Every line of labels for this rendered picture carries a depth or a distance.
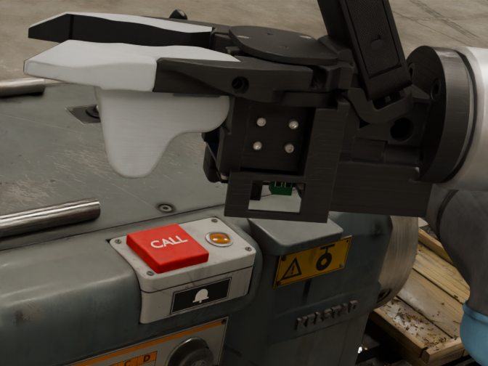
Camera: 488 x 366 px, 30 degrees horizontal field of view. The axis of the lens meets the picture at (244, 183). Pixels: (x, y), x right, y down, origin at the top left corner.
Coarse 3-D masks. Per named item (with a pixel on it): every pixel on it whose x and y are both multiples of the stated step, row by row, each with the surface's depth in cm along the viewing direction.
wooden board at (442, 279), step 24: (432, 240) 176; (432, 264) 172; (408, 288) 163; (432, 288) 164; (456, 288) 166; (432, 312) 157; (456, 312) 158; (384, 336) 150; (408, 336) 146; (432, 336) 150; (408, 360) 146; (432, 360) 144
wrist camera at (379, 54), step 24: (336, 0) 43; (360, 0) 43; (384, 0) 43; (336, 24) 45; (360, 24) 43; (384, 24) 43; (360, 48) 44; (384, 48) 44; (360, 72) 44; (384, 72) 44; (408, 72) 45; (384, 96) 45
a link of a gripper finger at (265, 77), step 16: (160, 64) 39; (176, 64) 39; (192, 64) 39; (208, 64) 39; (224, 64) 39; (240, 64) 40; (256, 64) 40; (272, 64) 41; (288, 64) 42; (160, 80) 39; (176, 80) 39; (192, 80) 39; (208, 80) 39; (224, 80) 39; (240, 80) 40; (256, 80) 40; (272, 80) 40; (288, 80) 41; (304, 80) 41; (240, 96) 40; (256, 96) 40; (272, 96) 40
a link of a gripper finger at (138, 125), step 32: (32, 64) 39; (64, 64) 38; (96, 64) 38; (128, 64) 39; (96, 96) 40; (128, 96) 40; (160, 96) 40; (192, 96) 41; (224, 96) 42; (128, 128) 40; (160, 128) 41; (192, 128) 42; (128, 160) 41
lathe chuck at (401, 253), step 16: (400, 224) 127; (416, 224) 129; (400, 240) 127; (416, 240) 130; (400, 256) 128; (384, 272) 128; (400, 272) 130; (384, 288) 130; (400, 288) 134; (384, 304) 137
